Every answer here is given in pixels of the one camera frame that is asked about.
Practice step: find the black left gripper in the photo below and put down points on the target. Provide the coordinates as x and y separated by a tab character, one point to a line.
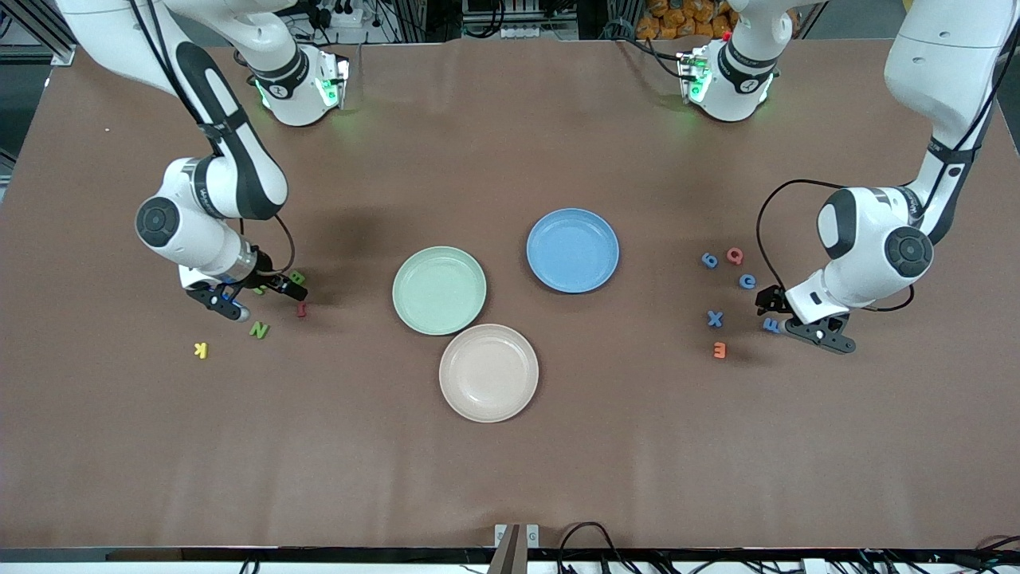
771	300

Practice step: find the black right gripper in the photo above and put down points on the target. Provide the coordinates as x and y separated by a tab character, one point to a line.
271	282

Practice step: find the blue letter E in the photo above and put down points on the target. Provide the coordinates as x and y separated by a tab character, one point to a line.
770	325
747	281

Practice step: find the green letter N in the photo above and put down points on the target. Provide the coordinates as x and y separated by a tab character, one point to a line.
259	329

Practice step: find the blue letter g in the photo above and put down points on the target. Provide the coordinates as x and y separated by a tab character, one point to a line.
713	261

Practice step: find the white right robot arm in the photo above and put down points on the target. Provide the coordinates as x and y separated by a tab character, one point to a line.
183	231

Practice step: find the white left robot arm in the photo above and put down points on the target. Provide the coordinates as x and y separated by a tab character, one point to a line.
868	239

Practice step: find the red letter Q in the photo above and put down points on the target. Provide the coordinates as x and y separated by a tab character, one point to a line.
728	256

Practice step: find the light green plate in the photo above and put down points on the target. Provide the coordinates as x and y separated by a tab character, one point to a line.
439	291

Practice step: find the blue plate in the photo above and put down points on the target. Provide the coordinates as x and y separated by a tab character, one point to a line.
572	250

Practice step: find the pale beige plate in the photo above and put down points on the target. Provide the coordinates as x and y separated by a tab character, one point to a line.
488	373

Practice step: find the white power strip with plugs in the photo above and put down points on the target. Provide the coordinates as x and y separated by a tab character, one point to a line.
351	17

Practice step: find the brown table cover sheet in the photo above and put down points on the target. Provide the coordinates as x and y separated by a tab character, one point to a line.
510	478

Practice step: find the orange packets pile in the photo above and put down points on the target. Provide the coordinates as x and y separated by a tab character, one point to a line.
677	20

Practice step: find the long white power strip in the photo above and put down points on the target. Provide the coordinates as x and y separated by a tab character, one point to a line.
526	32

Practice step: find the aluminium frame strut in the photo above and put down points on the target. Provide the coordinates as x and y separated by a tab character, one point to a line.
64	56

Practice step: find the grey metal mount bracket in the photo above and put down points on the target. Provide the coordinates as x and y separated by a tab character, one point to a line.
516	542

